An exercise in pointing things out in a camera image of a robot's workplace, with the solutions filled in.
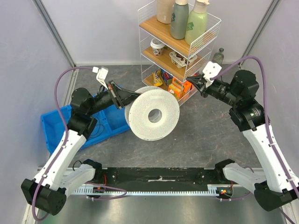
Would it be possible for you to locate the grey slotted cable duct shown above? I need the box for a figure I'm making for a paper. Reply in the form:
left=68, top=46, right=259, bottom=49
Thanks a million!
left=72, top=185, right=219, bottom=196

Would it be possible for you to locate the blue snack box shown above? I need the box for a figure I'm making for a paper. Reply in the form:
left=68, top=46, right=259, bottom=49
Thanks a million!
left=161, top=70, right=173, bottom=85

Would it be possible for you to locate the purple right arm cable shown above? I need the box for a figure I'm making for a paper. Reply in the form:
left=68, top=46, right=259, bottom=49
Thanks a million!
left=210, top=56, right=299, bottom=224

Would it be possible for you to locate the grey green pump bottle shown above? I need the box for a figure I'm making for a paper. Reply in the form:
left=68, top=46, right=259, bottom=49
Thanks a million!
left=170, top=0, right=189, bottom=40

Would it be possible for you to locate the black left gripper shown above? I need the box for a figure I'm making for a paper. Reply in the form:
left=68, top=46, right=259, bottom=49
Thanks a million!
left=87, top=80, right=141, bottom=115

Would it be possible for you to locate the white yogurt tub pack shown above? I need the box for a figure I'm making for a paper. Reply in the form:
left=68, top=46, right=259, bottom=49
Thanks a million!
left=169, top=51, right=198, bottom=69

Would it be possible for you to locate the orange sponge box rear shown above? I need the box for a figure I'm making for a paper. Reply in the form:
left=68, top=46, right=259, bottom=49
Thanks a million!
left=184, top=81, right=192, bottom=93

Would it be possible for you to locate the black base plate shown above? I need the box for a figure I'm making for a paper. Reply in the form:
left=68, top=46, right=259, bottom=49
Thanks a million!
left=91, top=167, right=231, bottom=192

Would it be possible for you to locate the clear glass bottle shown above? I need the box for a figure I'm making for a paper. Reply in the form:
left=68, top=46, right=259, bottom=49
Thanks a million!
left=212, top=48, right=224, bottom=66

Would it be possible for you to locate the blue plastic divided bin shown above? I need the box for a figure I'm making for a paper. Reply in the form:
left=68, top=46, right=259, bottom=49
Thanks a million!
left=41, top=105, right=130, bottom=153

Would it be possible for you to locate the orange sponge box front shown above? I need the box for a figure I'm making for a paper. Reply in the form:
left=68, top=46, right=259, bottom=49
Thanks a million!
left=168, top=77, right=185, bottom=100

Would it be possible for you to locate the beige pump bottle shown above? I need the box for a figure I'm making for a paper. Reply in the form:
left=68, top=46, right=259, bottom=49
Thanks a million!
left=156, top=0, right=175, bottom=24

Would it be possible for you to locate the yellow candy bag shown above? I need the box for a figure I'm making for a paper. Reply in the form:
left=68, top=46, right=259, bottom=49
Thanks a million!
left=152, top=70, right=163, bottom=87

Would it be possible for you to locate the white wire shelf rack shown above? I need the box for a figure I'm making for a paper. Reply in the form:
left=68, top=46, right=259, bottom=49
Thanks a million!
left=137, top=0, right=222, bottom=106

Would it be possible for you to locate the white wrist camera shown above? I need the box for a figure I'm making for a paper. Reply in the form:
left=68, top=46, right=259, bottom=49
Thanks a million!
left=92, top=66, right=108, bottom=89
left=202, top=61, right=222, bottom=81

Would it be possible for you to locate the white cable spool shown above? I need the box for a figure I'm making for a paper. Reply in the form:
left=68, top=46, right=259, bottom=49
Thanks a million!
left=124, top=86, right=180, bottom=141

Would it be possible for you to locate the light green pump bottle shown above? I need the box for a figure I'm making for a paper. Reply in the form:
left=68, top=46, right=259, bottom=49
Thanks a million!
left=185, top=0, right=209, bottom=45

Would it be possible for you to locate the paper coffee cup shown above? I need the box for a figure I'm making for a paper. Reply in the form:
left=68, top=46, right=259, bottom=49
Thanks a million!
left=150, top=38, right=165, bottom=56

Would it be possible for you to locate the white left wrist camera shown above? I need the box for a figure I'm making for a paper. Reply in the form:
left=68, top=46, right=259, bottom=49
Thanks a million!
left=92, top=66, right=108, bottom=89

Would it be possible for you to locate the orange sponge box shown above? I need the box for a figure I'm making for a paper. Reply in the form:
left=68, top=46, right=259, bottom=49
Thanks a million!
left=168, top=77, right=185, bottom=100
left=184, top=81, right=192, bottom=93

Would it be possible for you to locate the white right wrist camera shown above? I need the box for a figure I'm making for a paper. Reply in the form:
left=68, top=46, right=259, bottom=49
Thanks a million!
left=202, top=61, right=222, bottom=81

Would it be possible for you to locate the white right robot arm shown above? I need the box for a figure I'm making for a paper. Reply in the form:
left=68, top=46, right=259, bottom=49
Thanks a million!
left=187, top=70, right=298, bottom=211

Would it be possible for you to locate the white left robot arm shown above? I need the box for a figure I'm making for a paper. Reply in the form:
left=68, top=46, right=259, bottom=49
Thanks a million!
left=21, top=81, right=140, bottom=221

